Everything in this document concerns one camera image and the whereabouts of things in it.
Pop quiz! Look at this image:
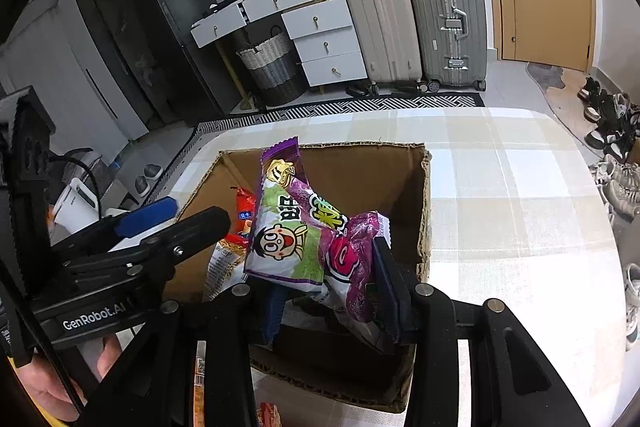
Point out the silver aluminium suitcase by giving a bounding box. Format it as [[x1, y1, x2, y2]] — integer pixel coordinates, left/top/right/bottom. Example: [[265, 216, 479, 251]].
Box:
[[411, 0, 488, 92]]

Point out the white drawer desk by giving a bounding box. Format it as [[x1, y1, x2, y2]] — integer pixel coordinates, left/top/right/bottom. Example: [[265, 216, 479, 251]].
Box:
[[191, 0, 367, 87]]

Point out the white noodle snack packet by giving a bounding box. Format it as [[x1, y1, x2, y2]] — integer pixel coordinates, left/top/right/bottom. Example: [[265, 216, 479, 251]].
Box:
[[203, 235, 247, 303]]

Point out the small red candy bar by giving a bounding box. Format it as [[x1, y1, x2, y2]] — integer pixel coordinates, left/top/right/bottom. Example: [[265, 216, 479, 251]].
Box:
[[257, 402, 283, 427]]

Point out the black cabinet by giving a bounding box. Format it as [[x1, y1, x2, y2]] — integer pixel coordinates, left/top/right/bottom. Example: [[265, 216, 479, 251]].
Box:
[[76, 0, 241, 130]]

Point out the purple grape gummy packet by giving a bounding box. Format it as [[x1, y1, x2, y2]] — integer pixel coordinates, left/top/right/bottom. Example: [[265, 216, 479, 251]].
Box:
[[319, 210, 392, 348]]

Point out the brown cardboard box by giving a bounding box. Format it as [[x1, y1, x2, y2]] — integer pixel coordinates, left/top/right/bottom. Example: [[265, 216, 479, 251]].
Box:
[[179, 139, 431, 413]]

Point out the woven laundry basket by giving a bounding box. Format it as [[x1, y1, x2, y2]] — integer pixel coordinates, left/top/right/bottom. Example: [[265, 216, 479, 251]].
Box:
[[236, 27, 308, 106]]

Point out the person's left hand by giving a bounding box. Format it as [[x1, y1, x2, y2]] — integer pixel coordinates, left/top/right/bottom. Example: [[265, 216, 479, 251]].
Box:
[[12, 335, 124, 423]]

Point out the white appliance with cable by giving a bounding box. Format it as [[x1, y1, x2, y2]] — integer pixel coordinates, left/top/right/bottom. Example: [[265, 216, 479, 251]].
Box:
[[48, 148, 113, 234]]

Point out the red snack packet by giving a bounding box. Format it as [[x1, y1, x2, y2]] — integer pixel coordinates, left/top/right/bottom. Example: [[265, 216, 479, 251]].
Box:
[[224, 186, 256, 248]]

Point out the irregular door mat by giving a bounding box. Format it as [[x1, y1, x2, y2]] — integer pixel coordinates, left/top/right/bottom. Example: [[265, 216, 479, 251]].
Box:
[[525, 62, 603, 157]]

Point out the purple green Wangzai candy packet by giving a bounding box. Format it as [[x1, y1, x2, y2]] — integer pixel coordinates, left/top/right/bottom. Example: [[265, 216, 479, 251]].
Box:
[[244, 138, 348, 294]]

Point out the beige hard suitcase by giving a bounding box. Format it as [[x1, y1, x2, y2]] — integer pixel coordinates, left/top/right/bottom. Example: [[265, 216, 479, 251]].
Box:
[[347, 0, 423, 83]]

